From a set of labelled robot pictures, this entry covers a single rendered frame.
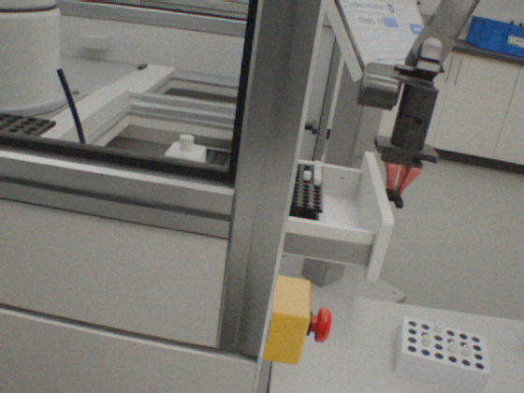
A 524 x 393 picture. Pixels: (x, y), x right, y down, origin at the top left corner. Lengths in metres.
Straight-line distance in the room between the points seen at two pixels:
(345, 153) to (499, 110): 2.42
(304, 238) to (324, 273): 1.33
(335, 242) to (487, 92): 3.37
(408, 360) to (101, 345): 0.42
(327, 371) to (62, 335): 0.37
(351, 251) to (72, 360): 0.44
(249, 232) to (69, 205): 0.13
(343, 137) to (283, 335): 1.36
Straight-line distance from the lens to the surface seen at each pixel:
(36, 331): 0.48
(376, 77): 0.83
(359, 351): 0.74
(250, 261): 0.38
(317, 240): 0.75
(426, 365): 0.72
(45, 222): 0.41
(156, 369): 0.46
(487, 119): 4.11
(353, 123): 1.81
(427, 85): 0.84
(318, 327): 0.56
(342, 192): 0.98
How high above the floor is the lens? 1.24
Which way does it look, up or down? 26 degrees down
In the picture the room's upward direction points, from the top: 9 degrees clockwise
